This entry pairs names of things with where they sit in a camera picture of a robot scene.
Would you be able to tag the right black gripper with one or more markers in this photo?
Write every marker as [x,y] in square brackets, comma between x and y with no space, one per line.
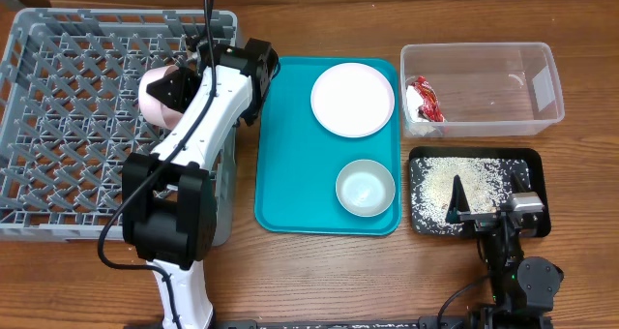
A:
[457,210]

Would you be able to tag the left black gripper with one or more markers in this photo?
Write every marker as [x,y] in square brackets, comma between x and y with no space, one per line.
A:
[183,81]

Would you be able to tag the white rice grains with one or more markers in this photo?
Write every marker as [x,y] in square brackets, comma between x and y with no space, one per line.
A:
[486,182]

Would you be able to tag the red snack wrapper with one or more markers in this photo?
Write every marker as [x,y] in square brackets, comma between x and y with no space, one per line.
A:
[430,106]

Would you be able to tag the white napkin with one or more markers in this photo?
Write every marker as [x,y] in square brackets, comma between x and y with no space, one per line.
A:
[414,111]

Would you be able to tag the grey metal bowl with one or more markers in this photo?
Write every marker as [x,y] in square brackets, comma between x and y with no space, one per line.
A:
[365,188]

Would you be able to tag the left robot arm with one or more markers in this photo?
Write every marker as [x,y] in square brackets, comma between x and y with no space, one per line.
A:
[170,210]

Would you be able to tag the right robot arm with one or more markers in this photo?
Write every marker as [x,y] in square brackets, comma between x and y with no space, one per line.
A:
[523,288]

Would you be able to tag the black rectangular tray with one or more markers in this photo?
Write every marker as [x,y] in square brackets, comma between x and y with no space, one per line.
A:
[536,172]

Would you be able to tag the clear plastic bin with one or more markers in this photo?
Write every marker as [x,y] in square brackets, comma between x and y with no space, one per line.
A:
[483,89]

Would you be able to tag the grey plastic dish rack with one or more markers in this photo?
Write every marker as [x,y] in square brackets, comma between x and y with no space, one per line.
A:
[70,117]

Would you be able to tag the teal serving tray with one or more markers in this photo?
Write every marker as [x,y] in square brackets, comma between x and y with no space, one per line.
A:
[298,160]

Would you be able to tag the large white round plate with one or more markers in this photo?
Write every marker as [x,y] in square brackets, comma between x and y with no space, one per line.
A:
[352,100]

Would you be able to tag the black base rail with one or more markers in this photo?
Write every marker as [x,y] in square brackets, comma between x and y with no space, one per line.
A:
[424,322]

